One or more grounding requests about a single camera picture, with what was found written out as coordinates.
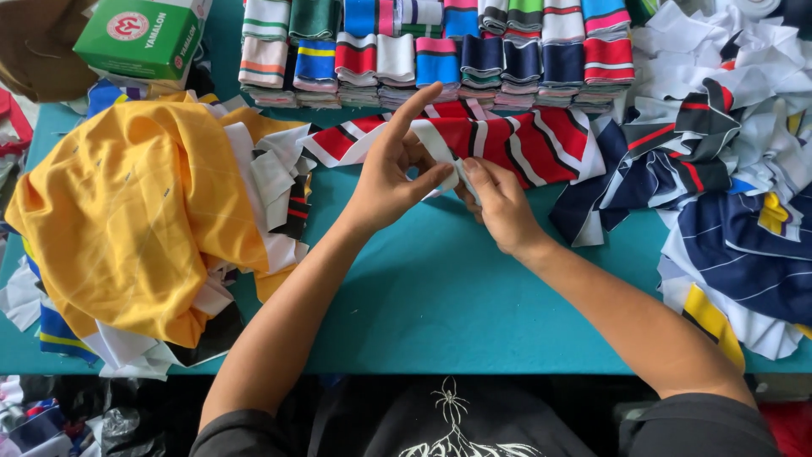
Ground person's left hand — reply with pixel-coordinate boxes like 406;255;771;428
336;82;455;240

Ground person's right hand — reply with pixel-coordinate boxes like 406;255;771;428
454;157;550;259

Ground red white black striped collar strip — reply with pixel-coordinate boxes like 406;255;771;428
302;99;607;205

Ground teal table cloth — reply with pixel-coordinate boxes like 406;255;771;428
0;0;812;377

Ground stacks of folded striped collars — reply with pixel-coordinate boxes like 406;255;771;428
238;0;636;116

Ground person's black printed shirt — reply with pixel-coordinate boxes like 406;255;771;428
189;376;782;457

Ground heap of navy white fabric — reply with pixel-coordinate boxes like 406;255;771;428
549;0;812;373

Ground heap of yellow white fabric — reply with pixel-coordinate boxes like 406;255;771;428
2;79;316;382

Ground green cardboard box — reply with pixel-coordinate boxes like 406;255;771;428
72;0;213;82

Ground red fabric piece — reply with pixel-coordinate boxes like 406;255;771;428
758;401;812;457

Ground brown cardboard carton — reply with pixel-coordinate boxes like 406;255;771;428
0;0;100;104

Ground heap of plastic bags scraps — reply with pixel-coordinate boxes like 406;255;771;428
0;374;199;457

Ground red strap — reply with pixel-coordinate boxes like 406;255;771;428
0;88;34;157

